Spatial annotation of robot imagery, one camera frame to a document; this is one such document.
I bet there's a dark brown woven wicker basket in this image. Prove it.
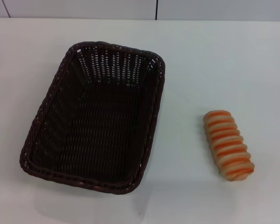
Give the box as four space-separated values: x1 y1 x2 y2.
19 41 165 195

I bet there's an orange striped bread loaf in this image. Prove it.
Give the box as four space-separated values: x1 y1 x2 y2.
202 110 256 182

